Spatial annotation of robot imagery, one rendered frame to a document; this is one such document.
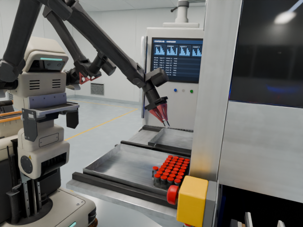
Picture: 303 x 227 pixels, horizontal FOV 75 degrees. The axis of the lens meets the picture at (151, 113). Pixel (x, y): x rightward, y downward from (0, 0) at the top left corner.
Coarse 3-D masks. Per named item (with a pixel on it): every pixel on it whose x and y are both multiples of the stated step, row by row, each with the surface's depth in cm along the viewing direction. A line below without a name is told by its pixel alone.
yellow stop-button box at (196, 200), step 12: (192, 180) 44; (204, 180) 44; (180, 192) 40; (192, 192) 40; (204, 192) 40; (180, 204) 40; (192, 204) 39; (204, 204) 39; (180, 216) 41; (192, 216) 40; (204, 216) 39
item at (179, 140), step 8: (168, 128) 119; (160, 136) 114; (168, 136) 115; (176, 136) 115; (184, 136) 116; (192, 136) 114; (152, 144) 96; (160, 144) 94; (168, 144) 103; (176, 144) 104; (184, 144) 104
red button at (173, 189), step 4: (172, 188) 44; (176, 188) 43; (168, 192) 43; (172, 192) 43; (176, 192) 43; (168, 196) 43; (172, 196) 43; (176, 196) 43; (168, 200) 43; (172, 200) 43; (176, 200) 44
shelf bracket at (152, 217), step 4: (148, 216) 67; (152, 216) 67; (156, 220) 66; (160, 220) 66; (164, 220) 65; (160, 224) 66; (164, 224) 66; (168, 224) 65; (172, 224) 65; (176, 224) 64; (180, 224) 64
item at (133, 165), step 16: (96, 160) 76; (112, 160) 83; (128, 160) 83; (144, 160) 84; (160, 160) 85; (96, 176) 67; (112, 176) 65; (128, 176) 72; (144, 176) 72; (160, 192) 59
